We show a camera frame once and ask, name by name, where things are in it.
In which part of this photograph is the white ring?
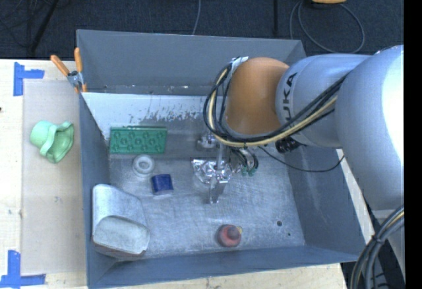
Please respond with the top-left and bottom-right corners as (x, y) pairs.
(132, 154), (156, 178)

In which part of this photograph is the white and brown block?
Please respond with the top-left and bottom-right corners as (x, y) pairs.
(91, 183), (151, 259)

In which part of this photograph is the pale green toy cup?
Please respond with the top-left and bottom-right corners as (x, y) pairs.
(29, 119), (75, 164)

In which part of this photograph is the grey metal bin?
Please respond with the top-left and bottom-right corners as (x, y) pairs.
(75, 28), (367, 289)

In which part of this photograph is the dark green flat block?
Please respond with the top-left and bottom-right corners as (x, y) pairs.
(108, 126), (169, 155)

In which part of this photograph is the pale cardboard board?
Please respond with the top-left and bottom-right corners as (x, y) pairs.
(20, 78), (87, 276)

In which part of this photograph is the red round toy fruit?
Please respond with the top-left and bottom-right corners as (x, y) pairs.
(215, 224), (244, 248)

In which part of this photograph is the small blue block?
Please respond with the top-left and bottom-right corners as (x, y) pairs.
(150, 173), (175, 199)

